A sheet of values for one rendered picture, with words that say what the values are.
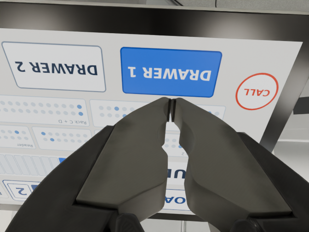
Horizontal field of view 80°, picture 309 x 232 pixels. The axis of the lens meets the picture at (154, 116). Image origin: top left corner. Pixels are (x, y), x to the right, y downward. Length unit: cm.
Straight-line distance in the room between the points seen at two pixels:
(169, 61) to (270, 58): 9
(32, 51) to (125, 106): 10
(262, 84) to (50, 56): 21
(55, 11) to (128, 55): 7
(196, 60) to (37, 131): 20
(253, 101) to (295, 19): 8
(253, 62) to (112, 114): 15
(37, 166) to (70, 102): 12
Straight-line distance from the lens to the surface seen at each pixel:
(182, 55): 18
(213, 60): 19
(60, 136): 25
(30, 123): 26
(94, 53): 19
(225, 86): 20
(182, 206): 33
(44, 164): 30
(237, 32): 19
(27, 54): 22
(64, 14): 19
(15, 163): 32
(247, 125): 23
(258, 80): 21
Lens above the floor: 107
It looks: 8 degrees down
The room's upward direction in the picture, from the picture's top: 177 degrees counter-clockwise
